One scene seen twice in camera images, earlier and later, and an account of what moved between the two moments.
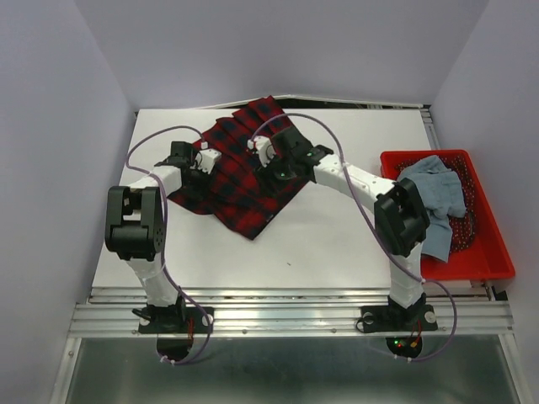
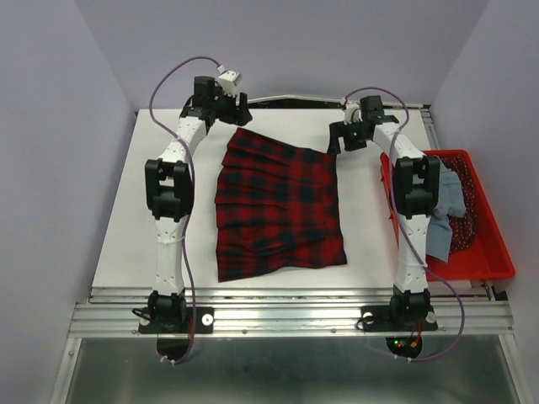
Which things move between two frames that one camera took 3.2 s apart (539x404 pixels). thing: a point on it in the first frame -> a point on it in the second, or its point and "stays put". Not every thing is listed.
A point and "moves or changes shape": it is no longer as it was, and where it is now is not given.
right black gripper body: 281,172 -> 353,136
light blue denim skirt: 443,191 stays put
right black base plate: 397,319 stays put
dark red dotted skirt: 463,227 stays put
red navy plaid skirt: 236,192 moves or changes shape
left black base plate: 174,320 stays put
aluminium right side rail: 429,126 stays put
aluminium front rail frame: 463,312 stays put
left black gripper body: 200,184 -> 223,107
